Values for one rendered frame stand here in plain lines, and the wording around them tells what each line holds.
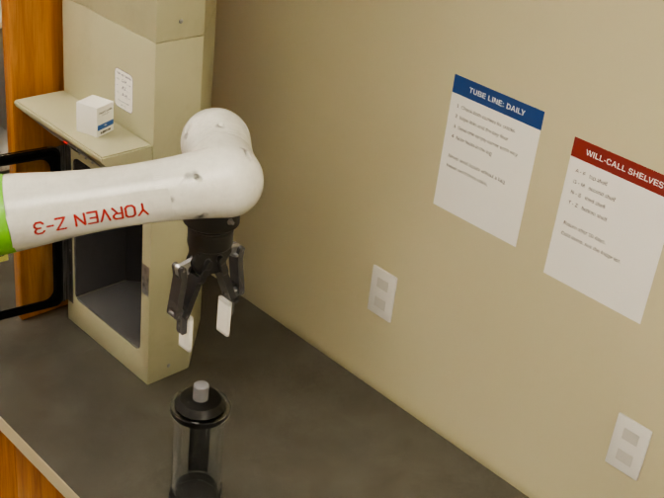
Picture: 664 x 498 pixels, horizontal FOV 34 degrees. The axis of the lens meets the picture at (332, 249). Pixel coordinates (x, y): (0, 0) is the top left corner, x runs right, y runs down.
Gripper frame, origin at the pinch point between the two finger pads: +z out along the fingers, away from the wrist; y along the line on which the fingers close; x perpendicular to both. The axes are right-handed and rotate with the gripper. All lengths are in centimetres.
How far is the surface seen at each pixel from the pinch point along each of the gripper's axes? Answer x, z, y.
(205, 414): 3.7, 15.7, 1.9
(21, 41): -71, -28, -7
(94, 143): -40.3, -17.7, -3.8
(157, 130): -34.3, -20.4, -13.9
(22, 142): -71, -5, -6
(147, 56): -37, -35, -13
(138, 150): -34.3, -17.3, -9.7
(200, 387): 0.7, 12.2, 0.9
